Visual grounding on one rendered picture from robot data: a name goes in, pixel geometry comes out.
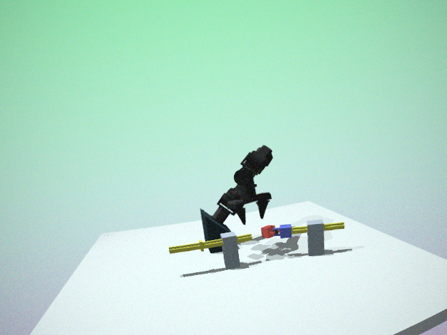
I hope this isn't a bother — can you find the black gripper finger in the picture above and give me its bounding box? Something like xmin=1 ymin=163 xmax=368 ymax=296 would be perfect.
xmin=255 ymin=200 xmax=269 ymax=219
xmin=231 ymin=207 xmax=246 ymax=225

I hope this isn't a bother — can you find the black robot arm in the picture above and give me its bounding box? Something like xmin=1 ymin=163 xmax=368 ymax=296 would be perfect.
xmin=210 ymin=145 xmax=273 ymax=226

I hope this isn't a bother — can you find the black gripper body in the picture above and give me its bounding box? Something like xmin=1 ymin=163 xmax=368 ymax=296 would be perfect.
xmin=227 ymin=182 xmax=272 ymax=209

